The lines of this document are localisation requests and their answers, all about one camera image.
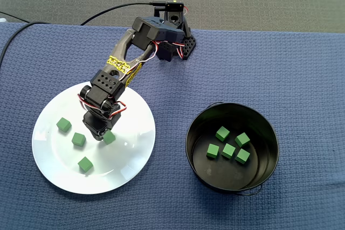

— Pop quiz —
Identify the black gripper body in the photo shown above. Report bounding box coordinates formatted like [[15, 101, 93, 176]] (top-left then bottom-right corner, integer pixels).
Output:
[[82, 109, 122, 141]]

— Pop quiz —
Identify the green cube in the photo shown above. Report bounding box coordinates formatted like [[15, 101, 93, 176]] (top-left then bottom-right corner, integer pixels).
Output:
[[71, 132, 87, 148], [77, 156, 94, 173], [235, 148, 251, 165], [206, 143, 220, 160], [215, 126, 231, 142], [102, 130, 116, 145], [234, 132, 251, 148], [222, 143, 237, 159], [56, 117, 72, 134]]

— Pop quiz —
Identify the white round plate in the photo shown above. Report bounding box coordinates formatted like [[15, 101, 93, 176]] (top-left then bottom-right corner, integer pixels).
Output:
[[31, 80, 156, 195]]

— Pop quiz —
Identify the black metal bucket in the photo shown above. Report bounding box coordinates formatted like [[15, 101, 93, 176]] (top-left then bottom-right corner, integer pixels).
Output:
[[185, 102, 280, 197]]

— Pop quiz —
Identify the blue waffle table cloth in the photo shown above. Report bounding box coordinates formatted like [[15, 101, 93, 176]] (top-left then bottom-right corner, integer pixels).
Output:
[[0, 22, 345, 230]]

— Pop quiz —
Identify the black cable to robot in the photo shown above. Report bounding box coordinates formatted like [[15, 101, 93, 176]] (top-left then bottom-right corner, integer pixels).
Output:
[[79, 0, 167, 26]]

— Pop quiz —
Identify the thick black cable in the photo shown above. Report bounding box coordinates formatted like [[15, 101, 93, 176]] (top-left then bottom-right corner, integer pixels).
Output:
[[0, 21, 48, 65]]

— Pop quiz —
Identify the thin black cable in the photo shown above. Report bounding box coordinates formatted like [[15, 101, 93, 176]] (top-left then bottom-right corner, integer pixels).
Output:
[[0, 10, 29, 23]]

